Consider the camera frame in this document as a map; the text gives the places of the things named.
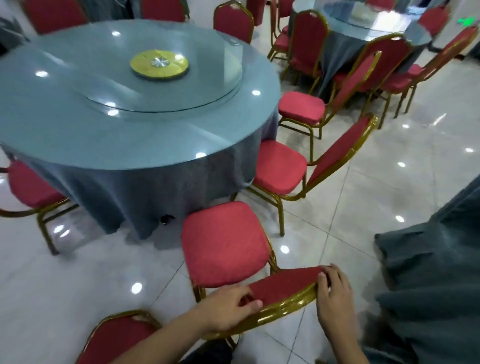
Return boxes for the person's right hand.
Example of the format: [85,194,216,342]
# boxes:
[316,263,363,344]

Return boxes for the person's left hand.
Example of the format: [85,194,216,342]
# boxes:
[193,283,264,335]

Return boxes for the person's left forearm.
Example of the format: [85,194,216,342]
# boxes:
[110,311,211,364]

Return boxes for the glass lazy susan turntable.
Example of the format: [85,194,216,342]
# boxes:
[71,28,244,113]

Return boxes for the blue round table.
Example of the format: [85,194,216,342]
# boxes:
[0,18,282,241]
[288,0,434,100]

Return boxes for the black trousers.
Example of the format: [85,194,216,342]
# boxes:
[179,337,237,364]

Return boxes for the grey fabric covered chair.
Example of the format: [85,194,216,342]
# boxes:
[361,176,480,364]

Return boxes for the yellow turntable base disc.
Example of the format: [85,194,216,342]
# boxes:
[130,49,190,80]

